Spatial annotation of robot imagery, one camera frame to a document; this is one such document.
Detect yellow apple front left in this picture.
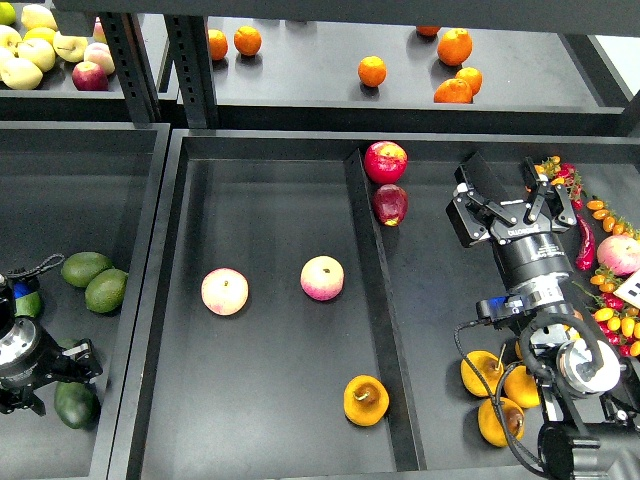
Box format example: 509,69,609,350
1,58,43,90

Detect black tray divider right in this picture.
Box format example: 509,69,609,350
461,151,640,411

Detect black tray divider centre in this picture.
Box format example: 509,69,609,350
344,149,427,472

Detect black tray divider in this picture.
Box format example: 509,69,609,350
344,149,427,472
461,151,640,411

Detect red chili pepper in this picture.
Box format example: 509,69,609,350
575,214,596,271

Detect orange upper left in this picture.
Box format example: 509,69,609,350
233,25,262,57

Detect bright red apple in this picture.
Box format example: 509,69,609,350
364,141,408,184

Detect black braided cable left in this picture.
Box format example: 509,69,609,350
5,253,66,281

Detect yellow pear bottom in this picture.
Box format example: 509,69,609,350
477,397,525,447

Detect cherry tomato bunch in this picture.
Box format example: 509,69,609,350
573,267,639,359
534,155,583,210

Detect orange under top shelf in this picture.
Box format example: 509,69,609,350
415,26,441,38

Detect left black shelf post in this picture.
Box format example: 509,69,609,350
98,12,161,124

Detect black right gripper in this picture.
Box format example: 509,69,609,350
446,152,577,292

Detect black cable right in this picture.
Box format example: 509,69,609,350
453,319,549,479

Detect green avocado far left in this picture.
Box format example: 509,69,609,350
15,292,42,318

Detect light green avocado upper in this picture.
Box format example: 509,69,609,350
61,251,113,288

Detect black middle tray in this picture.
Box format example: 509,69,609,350
106,128,640,480

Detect large orange upper right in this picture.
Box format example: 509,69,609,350
437,28,473,66

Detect green avocado lying flat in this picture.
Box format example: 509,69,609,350
58,339,83,356

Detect black tray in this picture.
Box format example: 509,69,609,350
106,128,640,480
1,122,170,479

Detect upper cherry tomato bunch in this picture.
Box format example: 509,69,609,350
534,155,583,210

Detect dark green avocado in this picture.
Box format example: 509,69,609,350
54,382,101,430

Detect white label card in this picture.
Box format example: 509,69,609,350
615,271,640,308

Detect light green avocado lower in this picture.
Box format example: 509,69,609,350
85,268,128,314

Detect pink apple centre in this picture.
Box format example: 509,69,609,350
300,255,344,301

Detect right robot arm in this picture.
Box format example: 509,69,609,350
446,153,639,479

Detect pink apple right edge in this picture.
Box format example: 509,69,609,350
596,235,639,276

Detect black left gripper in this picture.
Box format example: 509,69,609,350
1,338,103,416

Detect pink apple left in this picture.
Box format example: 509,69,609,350
201,268,249,316

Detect black left tray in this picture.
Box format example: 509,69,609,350
1,122,170,479

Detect red apple on shelf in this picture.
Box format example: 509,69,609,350
72,61,109,91

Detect orange centre shelf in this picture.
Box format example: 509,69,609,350
357,56,387,88

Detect orange right small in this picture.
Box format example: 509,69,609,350
455,67,483,96

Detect pink apple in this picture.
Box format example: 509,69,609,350
201,268,249,316
300,255,344,301

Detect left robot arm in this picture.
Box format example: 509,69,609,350
1,275,103,416

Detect lower cherry tomato bunch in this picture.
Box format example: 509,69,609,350
573,267,639,359

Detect orange cherry tomato string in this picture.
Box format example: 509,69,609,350
586,195,638,239

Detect orange front right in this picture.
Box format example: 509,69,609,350
433,78,473,104

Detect light green avocado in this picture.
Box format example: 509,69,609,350
61,251,113,288
85,268,128,314

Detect dark red apple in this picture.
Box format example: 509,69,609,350
372,184,408,227

